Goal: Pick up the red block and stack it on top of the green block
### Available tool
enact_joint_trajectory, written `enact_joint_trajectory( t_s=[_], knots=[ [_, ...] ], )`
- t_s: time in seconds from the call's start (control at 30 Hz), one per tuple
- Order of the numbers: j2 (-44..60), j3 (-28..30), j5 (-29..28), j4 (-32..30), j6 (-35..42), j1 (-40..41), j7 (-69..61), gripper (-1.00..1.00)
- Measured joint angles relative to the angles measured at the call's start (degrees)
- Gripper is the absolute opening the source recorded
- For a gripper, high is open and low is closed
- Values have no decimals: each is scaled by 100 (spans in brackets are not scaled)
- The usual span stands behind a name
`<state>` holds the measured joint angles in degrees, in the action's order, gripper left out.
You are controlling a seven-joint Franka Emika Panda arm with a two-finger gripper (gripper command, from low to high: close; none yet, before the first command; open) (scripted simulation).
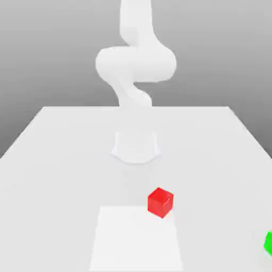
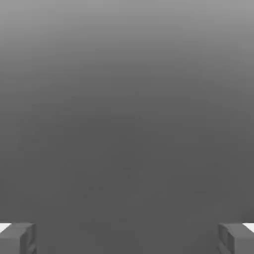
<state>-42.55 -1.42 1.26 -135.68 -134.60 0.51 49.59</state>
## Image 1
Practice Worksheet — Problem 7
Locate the small red cube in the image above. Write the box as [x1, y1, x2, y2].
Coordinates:
[147, 186, 175, 219]

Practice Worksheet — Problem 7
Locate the small green cube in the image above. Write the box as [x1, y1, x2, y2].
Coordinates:
[263, 231, 272, 257]

